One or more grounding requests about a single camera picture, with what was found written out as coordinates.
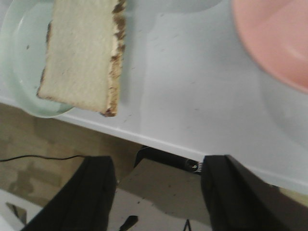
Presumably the black cable on floor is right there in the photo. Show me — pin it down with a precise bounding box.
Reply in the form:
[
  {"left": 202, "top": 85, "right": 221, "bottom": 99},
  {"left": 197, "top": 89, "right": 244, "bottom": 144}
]
[{"left": 0, "top": 154, "right": 85, "bottom": 162}]

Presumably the bread slice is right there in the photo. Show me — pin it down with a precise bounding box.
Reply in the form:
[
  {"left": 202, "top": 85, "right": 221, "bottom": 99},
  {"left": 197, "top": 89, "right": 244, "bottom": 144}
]
[{"left": 37, "top": 0, "right": 126, "bottom": 117}]

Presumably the pink plastic bowl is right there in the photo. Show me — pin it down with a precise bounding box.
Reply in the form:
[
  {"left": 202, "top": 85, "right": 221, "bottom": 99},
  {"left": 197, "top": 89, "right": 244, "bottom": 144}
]
[{"left": 231, "top": 0, "right": 308, "bottom": 93}]

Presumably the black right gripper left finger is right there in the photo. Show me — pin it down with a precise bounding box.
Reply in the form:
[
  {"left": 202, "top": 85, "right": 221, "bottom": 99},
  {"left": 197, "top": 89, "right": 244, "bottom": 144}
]
[{"left": 23, "top": 156, "right": 116, "bottom": 231}]

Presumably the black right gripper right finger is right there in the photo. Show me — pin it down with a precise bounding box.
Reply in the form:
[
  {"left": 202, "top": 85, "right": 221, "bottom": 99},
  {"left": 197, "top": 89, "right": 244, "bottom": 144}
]
[{"left": 201, "top": 155, "right": 308, "bottom": 231}]

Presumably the mint green round plate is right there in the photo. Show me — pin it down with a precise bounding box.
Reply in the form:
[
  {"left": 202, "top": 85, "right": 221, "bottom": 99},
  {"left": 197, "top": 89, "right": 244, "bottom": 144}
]
[{"left": 0, "top": 0, "right": 73, "bottom": 118}]

